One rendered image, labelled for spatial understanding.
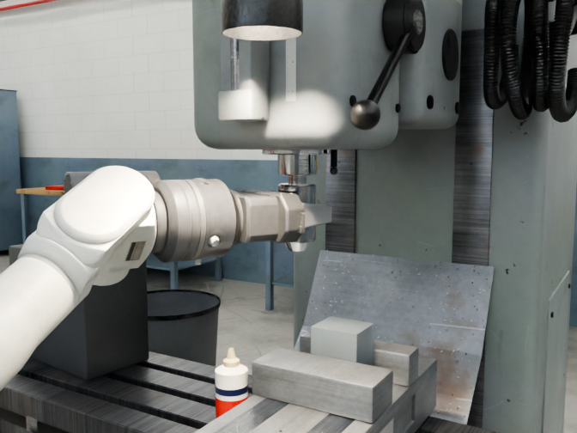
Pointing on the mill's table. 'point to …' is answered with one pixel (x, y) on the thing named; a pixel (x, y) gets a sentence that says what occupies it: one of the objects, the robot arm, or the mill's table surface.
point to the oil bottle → (230, 384)
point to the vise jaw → (324, 383)
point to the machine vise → (267, 412)
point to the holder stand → (100, 328)
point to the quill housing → (303, 81)
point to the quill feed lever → (368, 112)
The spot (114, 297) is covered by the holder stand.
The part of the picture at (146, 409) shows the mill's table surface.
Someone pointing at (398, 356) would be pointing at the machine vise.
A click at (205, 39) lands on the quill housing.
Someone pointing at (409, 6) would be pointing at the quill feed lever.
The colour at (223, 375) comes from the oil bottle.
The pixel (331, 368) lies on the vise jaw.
